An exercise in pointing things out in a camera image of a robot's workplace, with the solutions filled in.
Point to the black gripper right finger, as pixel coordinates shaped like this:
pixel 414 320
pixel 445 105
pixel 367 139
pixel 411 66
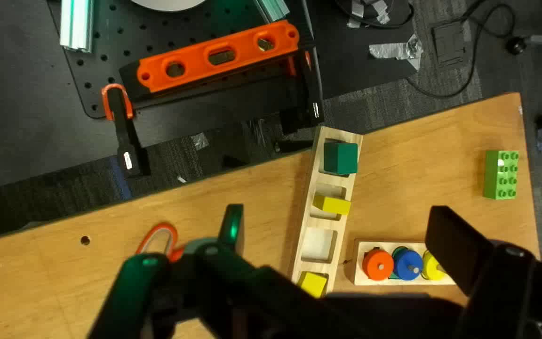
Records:
pixel 461 250

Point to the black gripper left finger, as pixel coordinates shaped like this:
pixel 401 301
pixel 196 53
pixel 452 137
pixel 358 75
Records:
pixel 234 226

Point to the green toy building brick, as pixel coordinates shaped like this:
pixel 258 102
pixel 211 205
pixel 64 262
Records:
pixel 501 173

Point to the yellow wooden block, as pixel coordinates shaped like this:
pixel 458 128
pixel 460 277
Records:
pixel 313 282
pixel 333 203

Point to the wooden peg base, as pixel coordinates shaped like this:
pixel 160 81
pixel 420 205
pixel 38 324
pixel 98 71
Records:
pixel 358 269

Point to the wooden shape sorter board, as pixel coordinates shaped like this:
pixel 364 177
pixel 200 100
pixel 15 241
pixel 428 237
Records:
pixel 354 188

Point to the green wooden cube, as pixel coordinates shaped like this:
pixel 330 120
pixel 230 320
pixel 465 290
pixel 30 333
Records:
pixel 341 158

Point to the orange spirit level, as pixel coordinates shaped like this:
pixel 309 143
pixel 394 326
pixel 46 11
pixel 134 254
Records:
pixel 196 58

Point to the black power adapter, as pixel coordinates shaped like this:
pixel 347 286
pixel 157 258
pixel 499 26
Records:
pixel 452 41

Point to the grey tape piece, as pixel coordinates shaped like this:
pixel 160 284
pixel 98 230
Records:
pixel 365 9
pixel 399 49

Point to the black perforated board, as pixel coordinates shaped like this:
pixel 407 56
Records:
pixel 121 37

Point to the aluminium extrusion profile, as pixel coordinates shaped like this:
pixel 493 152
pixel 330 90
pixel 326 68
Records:
pixel 273 5
pixel 76 22

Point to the white round disc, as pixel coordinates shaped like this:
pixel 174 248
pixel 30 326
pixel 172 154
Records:
pixel 168 4

